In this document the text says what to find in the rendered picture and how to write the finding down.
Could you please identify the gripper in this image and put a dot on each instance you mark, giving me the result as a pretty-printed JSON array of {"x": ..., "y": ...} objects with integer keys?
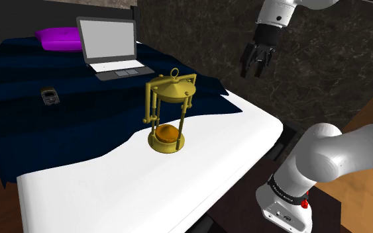
[{"x": 266, "y": 36}]

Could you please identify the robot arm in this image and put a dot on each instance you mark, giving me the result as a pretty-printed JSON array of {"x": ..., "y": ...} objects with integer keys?
[{"x": 321, "y": 155}]

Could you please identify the brass hourglass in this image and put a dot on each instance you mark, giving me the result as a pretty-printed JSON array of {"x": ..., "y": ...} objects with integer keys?
[{"x": 170, "y": 111}]

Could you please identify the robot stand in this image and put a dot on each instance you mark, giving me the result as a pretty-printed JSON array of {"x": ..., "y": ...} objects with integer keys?
[{"x": 244, "y": 203}]

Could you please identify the grey open laptop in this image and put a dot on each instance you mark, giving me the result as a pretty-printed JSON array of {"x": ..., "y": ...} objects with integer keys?
[{"x": 110, "y": 45}]

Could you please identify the white bed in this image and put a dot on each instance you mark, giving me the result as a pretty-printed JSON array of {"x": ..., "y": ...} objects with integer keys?
[{"x": 147, "y": 180}]

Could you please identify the purple pillow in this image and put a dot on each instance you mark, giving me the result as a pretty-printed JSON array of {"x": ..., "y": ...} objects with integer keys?
[{"x": 60, "y": 39}]

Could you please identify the small grey phone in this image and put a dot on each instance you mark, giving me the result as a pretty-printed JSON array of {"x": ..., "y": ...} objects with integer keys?
[{"x": 49, "y": 95}]

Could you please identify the dark blue blanket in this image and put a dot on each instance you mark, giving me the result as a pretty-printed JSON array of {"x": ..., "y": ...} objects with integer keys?
[{"x": 44, "y": 129}]

